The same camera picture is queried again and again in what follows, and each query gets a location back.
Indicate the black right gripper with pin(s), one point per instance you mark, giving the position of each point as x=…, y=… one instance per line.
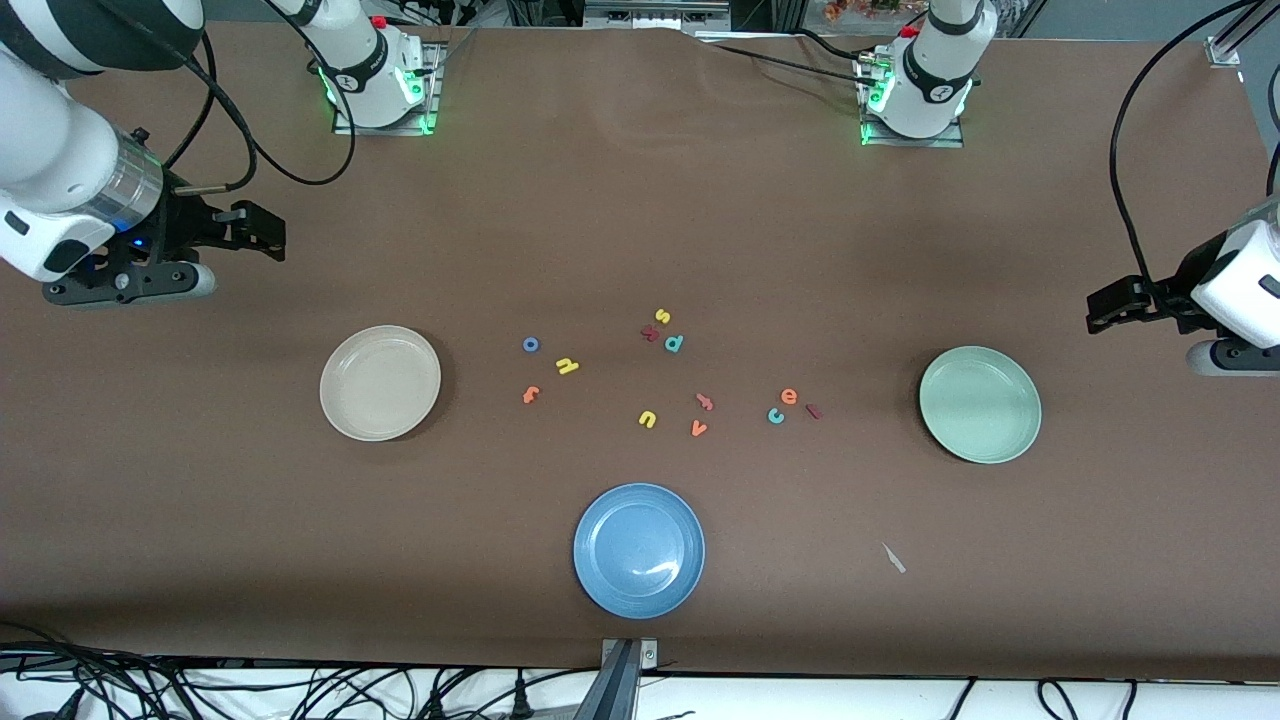
x=186, y=224

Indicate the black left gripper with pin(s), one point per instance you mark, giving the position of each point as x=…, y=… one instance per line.
x=1176, y=292

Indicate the yellow foam letter h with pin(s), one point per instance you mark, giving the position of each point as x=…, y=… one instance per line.
x=567, y=366

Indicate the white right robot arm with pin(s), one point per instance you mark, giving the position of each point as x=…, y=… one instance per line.
x=60, y=150

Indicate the light green plate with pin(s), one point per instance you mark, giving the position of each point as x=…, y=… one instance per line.
x=980, y=405

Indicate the beige brown plate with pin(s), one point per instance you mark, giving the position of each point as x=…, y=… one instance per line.
x=380, y=383

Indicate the brown table cover sheet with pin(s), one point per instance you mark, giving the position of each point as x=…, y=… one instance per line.
x=200, y=550

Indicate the small grey paper scrap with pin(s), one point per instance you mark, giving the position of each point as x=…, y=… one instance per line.
x=893, y=558

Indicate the blue plate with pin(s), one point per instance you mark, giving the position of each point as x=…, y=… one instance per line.
x=639, y=551

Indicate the black power plug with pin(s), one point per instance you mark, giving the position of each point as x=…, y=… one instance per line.
x=436, y=706
x=520, y=702

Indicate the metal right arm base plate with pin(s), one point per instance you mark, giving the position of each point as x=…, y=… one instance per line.
x=430, y=100

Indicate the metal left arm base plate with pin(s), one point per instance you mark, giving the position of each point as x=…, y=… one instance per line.
x=910, y=142

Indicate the aluminium frame profile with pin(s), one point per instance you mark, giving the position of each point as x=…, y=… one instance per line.
x=1235, y=35

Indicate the grey metal frame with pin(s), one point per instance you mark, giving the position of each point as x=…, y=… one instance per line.
x=655, y=12

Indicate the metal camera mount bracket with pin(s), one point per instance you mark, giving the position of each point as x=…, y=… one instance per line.
x=622, y=680

